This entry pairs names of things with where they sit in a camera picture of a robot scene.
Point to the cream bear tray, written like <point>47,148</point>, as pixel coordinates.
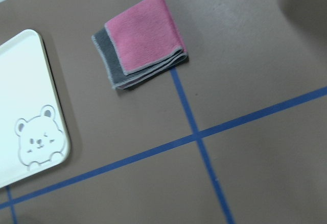
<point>34,135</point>

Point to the pink and grey cloth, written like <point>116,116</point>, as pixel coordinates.
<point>139,43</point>

